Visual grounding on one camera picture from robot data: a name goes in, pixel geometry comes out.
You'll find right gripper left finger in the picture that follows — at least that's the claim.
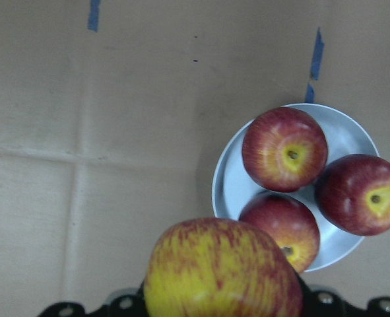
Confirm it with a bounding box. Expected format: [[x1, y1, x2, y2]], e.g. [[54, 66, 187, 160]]
[[107, 282, 148, 317]]

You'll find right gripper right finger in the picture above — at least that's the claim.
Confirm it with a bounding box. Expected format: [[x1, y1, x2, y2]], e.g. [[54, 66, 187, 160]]
[[297, 275, 346, 317]]

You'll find yellow red apple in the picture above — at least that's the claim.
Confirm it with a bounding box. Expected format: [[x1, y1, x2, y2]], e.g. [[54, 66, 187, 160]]
[[143, 218, 303, 316]]

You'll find red apple on plate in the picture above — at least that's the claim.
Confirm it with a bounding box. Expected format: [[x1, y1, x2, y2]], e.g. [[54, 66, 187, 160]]
[[242, 107, 329, 192], [314, 154, 390, 236], [239, 193, 321, 273]]

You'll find light blue plate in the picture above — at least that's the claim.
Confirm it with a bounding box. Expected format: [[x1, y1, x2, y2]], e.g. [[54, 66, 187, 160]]
[[211, 103, 380, 273]]

